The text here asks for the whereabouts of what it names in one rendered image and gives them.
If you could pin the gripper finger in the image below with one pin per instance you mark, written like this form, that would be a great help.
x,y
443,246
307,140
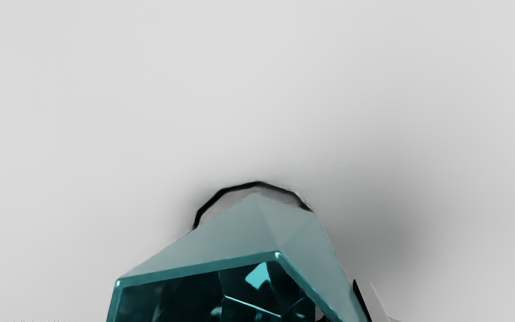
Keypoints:
x,y
373,304

